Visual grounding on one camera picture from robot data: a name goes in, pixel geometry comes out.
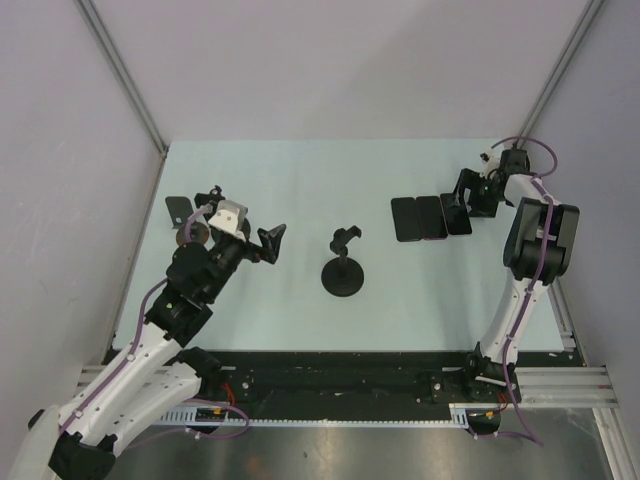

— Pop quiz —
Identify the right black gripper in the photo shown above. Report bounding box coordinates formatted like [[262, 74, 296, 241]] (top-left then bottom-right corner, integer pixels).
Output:
[[445, 168, 506, 218]]

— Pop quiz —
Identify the white silver phone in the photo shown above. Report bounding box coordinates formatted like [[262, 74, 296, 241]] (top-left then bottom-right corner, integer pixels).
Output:
[[440, 193, 472, 236]]

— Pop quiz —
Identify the purple phone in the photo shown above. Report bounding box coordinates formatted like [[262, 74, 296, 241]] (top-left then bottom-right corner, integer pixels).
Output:
[[416, 196, 448, 240]]

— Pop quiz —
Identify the black phone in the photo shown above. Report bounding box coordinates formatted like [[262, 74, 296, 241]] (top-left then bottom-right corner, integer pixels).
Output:
[[391, 197, 422, 243]]

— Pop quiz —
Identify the black stand holding purple phone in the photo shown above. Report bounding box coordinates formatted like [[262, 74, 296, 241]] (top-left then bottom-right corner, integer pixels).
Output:
[[194, 185, 251, 241]]

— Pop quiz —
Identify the black stand holding white phone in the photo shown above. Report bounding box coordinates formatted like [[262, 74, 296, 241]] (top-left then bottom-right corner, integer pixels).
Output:
[[321, 225, 364, 298]]

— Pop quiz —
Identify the rusty base phone stand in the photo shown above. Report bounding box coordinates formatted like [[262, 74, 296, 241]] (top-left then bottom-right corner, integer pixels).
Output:
[[165, 196, 210, 246]]

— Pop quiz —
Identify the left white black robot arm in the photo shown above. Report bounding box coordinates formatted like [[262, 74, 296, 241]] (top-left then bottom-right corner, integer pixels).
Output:
[[45, 225, 286, 479]]

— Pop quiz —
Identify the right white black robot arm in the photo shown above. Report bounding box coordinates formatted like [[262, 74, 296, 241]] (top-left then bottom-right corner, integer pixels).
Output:
[[440, 145, 580, 401]]

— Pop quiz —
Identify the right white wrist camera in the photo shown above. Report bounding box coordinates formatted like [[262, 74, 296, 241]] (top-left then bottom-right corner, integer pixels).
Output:
[[480, 149, 500, 179]]

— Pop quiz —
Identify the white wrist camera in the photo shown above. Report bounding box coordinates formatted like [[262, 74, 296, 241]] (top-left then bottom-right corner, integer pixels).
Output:
[[208, 200, 248, 238], [480, 149, 500, 179]]

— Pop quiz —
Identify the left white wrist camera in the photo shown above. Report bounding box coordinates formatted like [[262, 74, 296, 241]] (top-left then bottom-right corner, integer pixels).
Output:
[[208, 200, 248, 238]]

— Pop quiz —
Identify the white slotted cable duct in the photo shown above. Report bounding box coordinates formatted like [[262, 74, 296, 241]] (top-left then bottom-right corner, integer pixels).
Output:
[[152, 404, 500, 429]]

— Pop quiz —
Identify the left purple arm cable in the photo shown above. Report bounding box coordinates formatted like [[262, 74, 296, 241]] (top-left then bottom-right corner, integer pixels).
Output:
[[57, 202, 251, 446]]

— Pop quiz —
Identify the right aluminium frame post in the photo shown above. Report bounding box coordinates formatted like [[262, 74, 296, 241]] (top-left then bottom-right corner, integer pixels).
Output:
[[517, 0, 608, 137]]

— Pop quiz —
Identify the aluminium frame post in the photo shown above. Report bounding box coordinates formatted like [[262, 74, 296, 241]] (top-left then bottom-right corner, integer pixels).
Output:
[[74, 0, 168, 158], [517, 0, 608, 137]]

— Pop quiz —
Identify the left aluminium frame post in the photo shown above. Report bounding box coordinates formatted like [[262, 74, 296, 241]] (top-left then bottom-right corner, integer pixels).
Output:
[[74, 0, 168, 158]]

